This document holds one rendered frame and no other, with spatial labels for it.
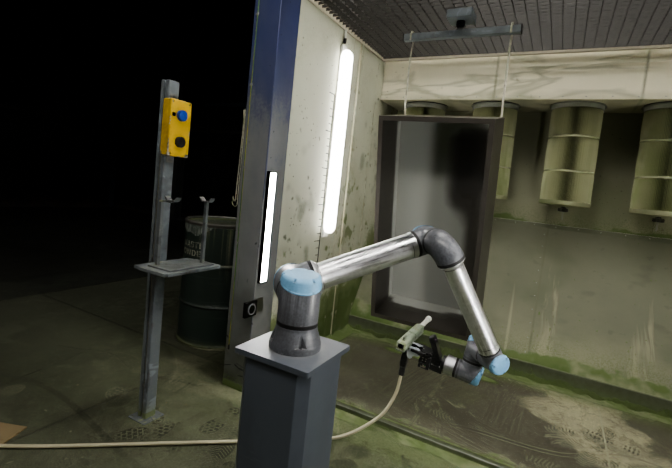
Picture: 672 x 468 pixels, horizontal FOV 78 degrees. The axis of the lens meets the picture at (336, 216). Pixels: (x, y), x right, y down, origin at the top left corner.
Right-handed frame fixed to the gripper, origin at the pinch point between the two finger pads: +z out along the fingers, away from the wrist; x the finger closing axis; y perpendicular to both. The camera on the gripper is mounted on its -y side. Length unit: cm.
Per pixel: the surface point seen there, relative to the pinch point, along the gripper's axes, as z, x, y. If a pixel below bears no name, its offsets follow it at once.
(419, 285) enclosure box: 16, 74, -7
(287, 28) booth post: 104, 7, -144
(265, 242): 88, -5, -27
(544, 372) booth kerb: -71, 112, 35
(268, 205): 90, -4, -48
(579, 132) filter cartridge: -51, 141, -125
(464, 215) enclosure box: -2, 66, -60
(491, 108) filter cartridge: 10, 146, -134
